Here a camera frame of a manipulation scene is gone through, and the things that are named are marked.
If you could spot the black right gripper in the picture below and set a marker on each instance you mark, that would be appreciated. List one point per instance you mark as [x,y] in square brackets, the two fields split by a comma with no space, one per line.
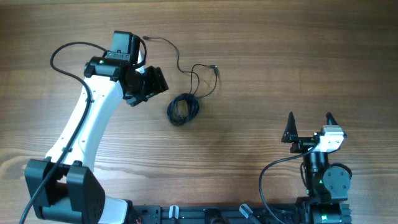
[291,134]

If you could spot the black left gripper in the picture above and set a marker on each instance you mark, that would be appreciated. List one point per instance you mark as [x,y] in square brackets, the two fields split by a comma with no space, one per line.
[157,84]

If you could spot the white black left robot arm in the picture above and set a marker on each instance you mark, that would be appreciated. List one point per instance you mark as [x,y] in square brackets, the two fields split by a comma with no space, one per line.
[62,185]

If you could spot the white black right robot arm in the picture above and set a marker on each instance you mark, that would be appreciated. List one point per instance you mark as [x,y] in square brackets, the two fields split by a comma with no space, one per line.
[327,184]

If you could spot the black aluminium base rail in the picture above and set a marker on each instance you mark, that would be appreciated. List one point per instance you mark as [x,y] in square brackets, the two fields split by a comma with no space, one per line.
[278,213]

